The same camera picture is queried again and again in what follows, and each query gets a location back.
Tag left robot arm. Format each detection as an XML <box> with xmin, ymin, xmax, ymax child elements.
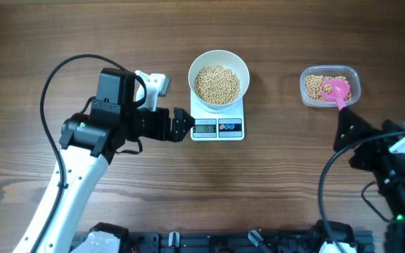
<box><xmin>15</xmin><ymin>68</ymin><xmax>195</xmax><ymax>252</ymax></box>

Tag pile of dried soybeans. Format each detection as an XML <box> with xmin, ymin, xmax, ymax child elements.
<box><xmin>304</xmin><ymin>74</ymin><xmax>349</xmax><ymax>101</ymax></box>

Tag clear plastic container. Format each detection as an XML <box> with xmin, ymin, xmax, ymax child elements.
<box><xmin>300</xmin><ymin>65</ymin><xmax>361</xmax><ymax>108</ymax></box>

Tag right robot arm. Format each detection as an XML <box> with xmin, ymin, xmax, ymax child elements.
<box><xmin>318</xmin><ymin>107</ymin><xmax>405</xmax><ymax>252</ymax></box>

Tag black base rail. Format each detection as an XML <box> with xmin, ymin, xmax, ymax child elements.
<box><xmin>70</xmin><ymin>230</ymin><xmax>375</xmax><ymax>253</ymax></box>

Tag white bowl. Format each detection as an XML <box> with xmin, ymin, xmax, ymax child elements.
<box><xmin>188</xmin><ymin>50</ymin><xmax>250</xmax><ymax>110</ymax></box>

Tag soybeans in pink scoop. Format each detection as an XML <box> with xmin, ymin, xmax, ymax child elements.
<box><xmin>323</xmin><ymin>84</ymin><xmax>333</xmax><ymax>95</ymax></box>

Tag white kitchen scale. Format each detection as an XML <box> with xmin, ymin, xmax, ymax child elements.
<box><xmin>191</xmin><ymin>92</ymin><xmax>245</xmax><ymax>141</ymax></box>

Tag soybeans in white bowl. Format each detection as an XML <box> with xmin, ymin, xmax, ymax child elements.
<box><xmin>195</xmin><ymin>65</ymin><xmax>240</xmax><ymax>105</ymax></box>

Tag pink measuring scoop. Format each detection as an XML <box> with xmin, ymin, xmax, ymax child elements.
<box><xmin>321</xmin><ymin>79</ymin><xmax>350</xmax><ymax>110</ymax></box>

